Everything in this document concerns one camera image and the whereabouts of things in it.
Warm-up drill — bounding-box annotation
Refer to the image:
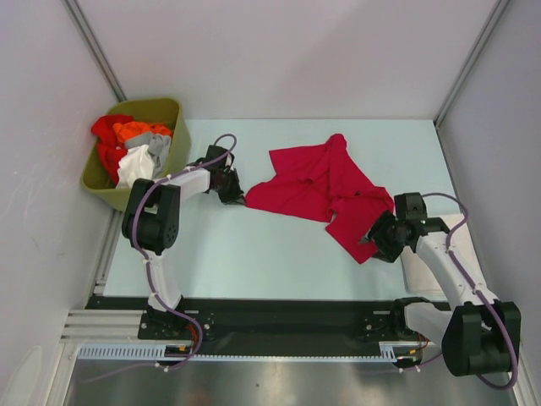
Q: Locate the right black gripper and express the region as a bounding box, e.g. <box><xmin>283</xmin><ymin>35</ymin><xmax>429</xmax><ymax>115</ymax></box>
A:
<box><xmin>358</xmin><ymin>210</ymin><xmax>407</xmax><ymax>263</ymax></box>

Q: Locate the crimson red t shirt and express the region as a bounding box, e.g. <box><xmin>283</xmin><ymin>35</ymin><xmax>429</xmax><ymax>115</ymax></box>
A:
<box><xmin>246</xmin><ymin>134</ymin><xmax>394</xmax><ymax>264</ymax></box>

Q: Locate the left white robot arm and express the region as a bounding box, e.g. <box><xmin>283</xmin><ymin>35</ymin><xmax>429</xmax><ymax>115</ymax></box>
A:
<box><xmin>121</xmin><ymin>144</ymin><xmax>245</xmax><ymax>340</ymax></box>

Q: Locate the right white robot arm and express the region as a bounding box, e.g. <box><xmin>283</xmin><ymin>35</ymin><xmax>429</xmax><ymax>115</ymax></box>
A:
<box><xmin>361</xmin><ymin>193</ymin><xmax>522</xmax><ymax>389</ymax></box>

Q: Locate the folded white t shirt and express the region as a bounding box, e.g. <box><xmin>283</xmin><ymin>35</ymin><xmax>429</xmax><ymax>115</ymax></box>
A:
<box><xmin>401</xmin><ymin>224</ymin><xmax>482</xmax><ymax>296</ymax></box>

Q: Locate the grey t shirt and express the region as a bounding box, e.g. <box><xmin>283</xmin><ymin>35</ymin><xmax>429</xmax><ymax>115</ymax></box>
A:
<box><xmin>124</xmin><ymin>133</ymin><xmax>172</xmax><ymax>178</ymax></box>

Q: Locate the white t shirt in bin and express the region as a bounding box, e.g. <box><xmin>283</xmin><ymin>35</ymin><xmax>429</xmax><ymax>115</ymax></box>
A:
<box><xmin>116</xmin><ymin>145</ymin><xmax>155</xmax><ymax>189</ymax></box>

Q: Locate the olive green plastic bin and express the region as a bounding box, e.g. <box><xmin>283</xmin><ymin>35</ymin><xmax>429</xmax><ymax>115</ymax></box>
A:
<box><xmin>80</xmin><ymin>98</ymin><xmax>191</xmax><ymax>211</ymax></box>

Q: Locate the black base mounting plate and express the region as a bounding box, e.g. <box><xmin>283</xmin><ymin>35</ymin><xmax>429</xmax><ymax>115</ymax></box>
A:
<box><xmin>86</xmin><ymin>296</ymin><xmax>430</xmax><ymax>355</ymax></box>

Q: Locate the orange t shirt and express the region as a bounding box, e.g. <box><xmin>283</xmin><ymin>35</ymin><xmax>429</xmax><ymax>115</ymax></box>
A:
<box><xmin>112</xmin><ymin>121</ymin><xmax>172</xmax><ymax>144</ymax></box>

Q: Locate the bright red t shirt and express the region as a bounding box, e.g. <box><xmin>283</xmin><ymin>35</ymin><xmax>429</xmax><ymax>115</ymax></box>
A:
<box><xmin>91</xmin><ymin>114</ymin><xmax>133</xmax><ymax>185</ymax></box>

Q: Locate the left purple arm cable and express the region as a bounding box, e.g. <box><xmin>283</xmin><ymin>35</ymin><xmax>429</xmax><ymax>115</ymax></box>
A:
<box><xmin>79</xmin><ymin>133</ymin><xmax>238</xmax><ymax>384</ymax></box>

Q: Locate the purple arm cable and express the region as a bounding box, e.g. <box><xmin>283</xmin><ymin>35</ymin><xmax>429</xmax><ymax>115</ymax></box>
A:
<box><xmin>396</xmin><ymin>192</ymin><xmax>521</xmax><ymax>390</ymax></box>
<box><xmin>79</xmin><ymin>133</ymin><xmax>238</xmax><ymax>384</ymax></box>

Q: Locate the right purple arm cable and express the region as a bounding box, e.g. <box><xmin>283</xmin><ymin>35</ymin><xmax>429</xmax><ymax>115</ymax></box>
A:
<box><xmin>396</xmin><ymin>192</ymin><xmax>521</xmax><ymax>390</ymax></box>

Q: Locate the white slotted cable duct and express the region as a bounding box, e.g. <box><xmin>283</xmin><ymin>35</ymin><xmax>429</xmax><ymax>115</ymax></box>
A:
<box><xmin>77</xmin><ymin>342</ymin><xmax>421</xmax><ymax>364</ymax></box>

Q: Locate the left aluminium frame rail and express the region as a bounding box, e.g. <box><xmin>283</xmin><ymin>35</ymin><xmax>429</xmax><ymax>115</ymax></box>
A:
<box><xmin>60</xmin><ymin>310</ymin><xmax>143</xmax><ymax>343</ymax></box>

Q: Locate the left corner aluminium post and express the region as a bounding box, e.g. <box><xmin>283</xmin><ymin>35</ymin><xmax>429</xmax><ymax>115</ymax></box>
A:
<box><xmin>61</xmin><ymin>0</ymin><xmax>128</xmax><ymax>102</ymax></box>

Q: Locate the corner aluminium post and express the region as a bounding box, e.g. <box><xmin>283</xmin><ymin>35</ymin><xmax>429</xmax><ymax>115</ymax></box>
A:
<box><xmin>61</xmin><ymin>0</ymin><xmax>128</xmax><ymax>102</ymax></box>
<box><xmin>433</xmin><ymin>0</ymin><xmax>512</xmax><ymax>130</ymax></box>

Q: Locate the right corner aluminium post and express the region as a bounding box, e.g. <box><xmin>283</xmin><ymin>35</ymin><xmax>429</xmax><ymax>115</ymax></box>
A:
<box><xmin>433</xmin><ymin>0</ymin><xmax>512</xmax><ymax>130</ymax></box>

